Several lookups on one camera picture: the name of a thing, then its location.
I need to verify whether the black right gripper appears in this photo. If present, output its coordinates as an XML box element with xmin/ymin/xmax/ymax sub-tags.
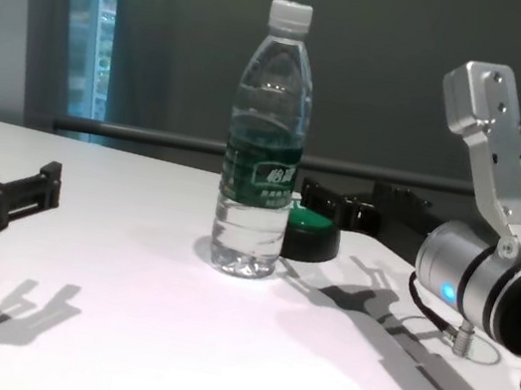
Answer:
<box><xmin>289</xmin><ymin>165</ymin><xmax>458</xmax><ymax>275</ymax></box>

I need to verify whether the clear water bottle green label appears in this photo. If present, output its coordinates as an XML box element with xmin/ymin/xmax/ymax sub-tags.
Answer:
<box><xmin>203</xmin><ymin>0</ymin><xmax>332</xmax><ymax>286</ymax></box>

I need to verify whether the green YES button black base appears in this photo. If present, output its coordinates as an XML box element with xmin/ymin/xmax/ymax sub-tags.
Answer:
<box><xmin>277</xmin><ymin>195</ymin><xmax>348</xmax><ymax>270</ymax></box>

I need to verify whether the grey horizontal handrail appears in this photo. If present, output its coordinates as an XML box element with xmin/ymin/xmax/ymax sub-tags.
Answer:
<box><xmin>52</xmin><ymin>107</ymin><xmax>521</xmax><ymax>213</ymax></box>

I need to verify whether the glass window strip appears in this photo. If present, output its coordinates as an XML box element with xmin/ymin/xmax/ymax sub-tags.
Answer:
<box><xmin>50</xmin><ymin>0</ymin><xmax>127</xmax><ymax>124</ymax></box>

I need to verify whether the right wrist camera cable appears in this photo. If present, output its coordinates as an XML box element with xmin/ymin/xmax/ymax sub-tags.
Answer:
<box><xmin>396</xmin><ymin>270</ymin><xmax>484</xmax><ymax>360</ymax></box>

